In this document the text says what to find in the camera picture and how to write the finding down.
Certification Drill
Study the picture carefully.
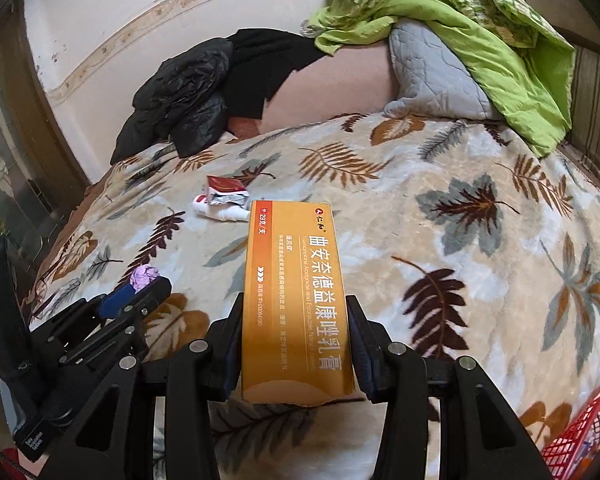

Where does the dark wooden door frame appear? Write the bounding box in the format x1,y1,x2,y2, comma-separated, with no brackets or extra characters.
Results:
0,10,93,261

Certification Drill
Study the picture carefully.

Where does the black puffer jacket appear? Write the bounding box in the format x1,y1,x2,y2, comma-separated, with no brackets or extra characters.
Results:
110,37,235,166

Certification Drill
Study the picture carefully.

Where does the black cloth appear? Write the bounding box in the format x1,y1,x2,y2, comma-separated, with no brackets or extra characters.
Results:
220,28,325,121

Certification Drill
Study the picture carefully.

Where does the green patterned quilt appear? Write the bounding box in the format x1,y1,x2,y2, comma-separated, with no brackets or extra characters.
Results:
307,0,576,158

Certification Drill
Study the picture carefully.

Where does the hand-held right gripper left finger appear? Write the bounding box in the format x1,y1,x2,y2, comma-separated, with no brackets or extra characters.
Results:
42,292,245,480

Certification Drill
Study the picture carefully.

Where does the red plastic basket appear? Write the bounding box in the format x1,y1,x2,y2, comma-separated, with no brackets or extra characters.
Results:
540,372,600,480

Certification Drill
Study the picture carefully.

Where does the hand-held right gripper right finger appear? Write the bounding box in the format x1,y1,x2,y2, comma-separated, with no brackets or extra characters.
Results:
346,295,556,480

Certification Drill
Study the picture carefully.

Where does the grey quilted pillow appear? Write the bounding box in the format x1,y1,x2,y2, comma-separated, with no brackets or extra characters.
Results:
382,19,503,122

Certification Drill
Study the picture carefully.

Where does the long orange box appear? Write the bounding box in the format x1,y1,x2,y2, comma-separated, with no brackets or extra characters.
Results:
241,200,355,406

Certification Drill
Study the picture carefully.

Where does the red and white wrapper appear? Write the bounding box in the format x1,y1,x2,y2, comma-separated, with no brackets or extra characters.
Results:
206,175,248,198

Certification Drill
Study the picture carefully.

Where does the leaf print blanket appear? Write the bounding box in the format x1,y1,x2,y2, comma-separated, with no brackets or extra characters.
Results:
22,112,600,480

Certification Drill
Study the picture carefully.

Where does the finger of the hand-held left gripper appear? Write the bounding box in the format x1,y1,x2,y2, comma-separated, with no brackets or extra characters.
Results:
30,276,173,347
57,306,153,368

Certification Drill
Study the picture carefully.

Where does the white tube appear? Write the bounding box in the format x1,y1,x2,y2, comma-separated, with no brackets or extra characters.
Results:
195,195,251,223

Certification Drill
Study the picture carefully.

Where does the silver foil blister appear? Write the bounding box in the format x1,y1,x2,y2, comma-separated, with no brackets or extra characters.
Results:
207,192,251,209

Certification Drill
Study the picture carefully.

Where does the striped beige cushion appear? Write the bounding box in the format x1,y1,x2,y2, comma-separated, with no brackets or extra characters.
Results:
560,45,600,186

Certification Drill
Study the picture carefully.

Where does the pink and brown sofa backrest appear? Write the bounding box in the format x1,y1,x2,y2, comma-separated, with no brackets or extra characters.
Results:
230,0,600,138

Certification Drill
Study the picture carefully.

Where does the purple wrapper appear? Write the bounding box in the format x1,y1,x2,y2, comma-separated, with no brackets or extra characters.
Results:
130,266,161,295

